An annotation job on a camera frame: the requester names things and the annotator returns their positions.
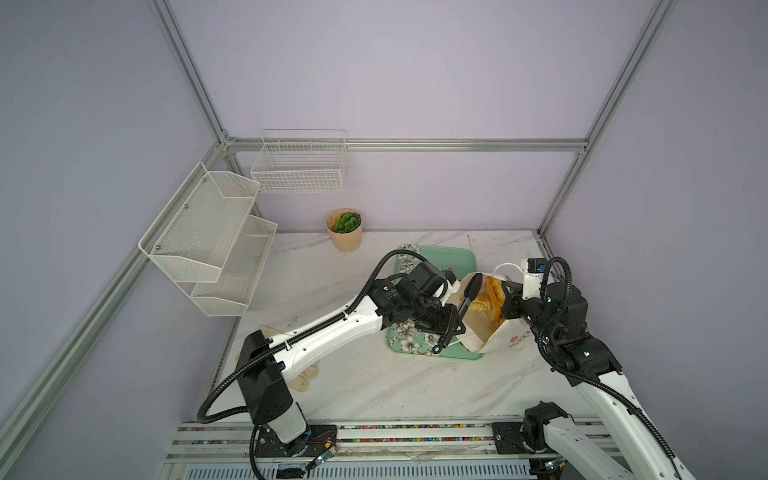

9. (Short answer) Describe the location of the white paper bag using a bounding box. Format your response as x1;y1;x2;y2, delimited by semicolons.
456;263;532;354

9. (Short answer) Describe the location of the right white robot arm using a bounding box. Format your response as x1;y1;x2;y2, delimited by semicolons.
502;257;693;479

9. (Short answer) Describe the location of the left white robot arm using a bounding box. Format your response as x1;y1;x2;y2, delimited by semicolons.
196;249;483;478

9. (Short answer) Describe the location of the fake toast slice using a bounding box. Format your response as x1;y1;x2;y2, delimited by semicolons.
486;277;506;326

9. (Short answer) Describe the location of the yellow fake bread roll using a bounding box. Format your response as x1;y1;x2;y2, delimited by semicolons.
470;293;493;312

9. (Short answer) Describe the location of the green floral tray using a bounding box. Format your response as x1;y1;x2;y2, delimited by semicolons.
386;244;482;360

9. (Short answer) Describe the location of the potted green plant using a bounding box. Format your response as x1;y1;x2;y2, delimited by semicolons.
326;209;363;253

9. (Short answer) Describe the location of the white two-tier mesh shelf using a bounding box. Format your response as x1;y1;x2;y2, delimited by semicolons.
138;163;277;317

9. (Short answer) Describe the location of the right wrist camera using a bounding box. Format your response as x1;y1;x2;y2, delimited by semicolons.
521;258;547;300

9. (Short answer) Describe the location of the white wire basket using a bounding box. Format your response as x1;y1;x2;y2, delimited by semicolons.
251;129;348;194

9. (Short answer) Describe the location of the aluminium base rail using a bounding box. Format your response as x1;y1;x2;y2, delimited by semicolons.
161;416;661;464

